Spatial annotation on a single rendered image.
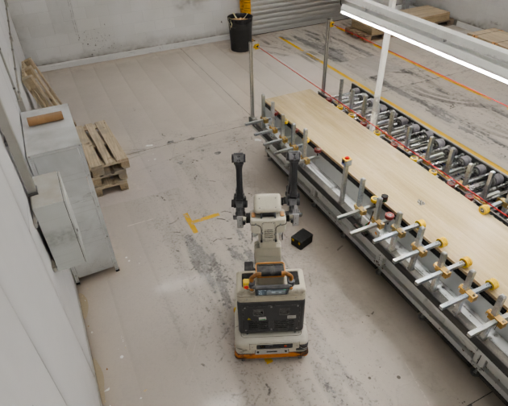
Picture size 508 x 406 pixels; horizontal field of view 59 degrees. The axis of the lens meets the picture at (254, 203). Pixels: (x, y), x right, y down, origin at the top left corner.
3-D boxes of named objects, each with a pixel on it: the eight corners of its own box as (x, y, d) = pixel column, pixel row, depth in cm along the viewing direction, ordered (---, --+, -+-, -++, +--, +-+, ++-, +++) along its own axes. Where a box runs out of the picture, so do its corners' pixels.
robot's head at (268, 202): (281, 212, 341) (281, 192, 342) (254, 213, 341) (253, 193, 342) (280, 213, 355) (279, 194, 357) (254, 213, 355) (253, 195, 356)
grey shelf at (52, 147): (76, 284, 458) (25, 157, 362) (64, 233, 522) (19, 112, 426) (119, 271, 473) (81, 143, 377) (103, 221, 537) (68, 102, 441)
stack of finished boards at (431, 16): (449, 18, 1098) (451, 11, 1087) (371, 35, 1013) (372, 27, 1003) (426, 11, 1152) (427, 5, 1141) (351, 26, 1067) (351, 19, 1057)
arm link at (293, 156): (288, 155, 338) (301, 155, 338) (286, 149, 350) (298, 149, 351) (287, 207, 359) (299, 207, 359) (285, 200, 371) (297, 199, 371)
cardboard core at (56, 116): (27, 120, 397) (61, 113, 406) (26, 116, 402) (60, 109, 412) (29, 127, 402) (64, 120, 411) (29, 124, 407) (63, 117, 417)
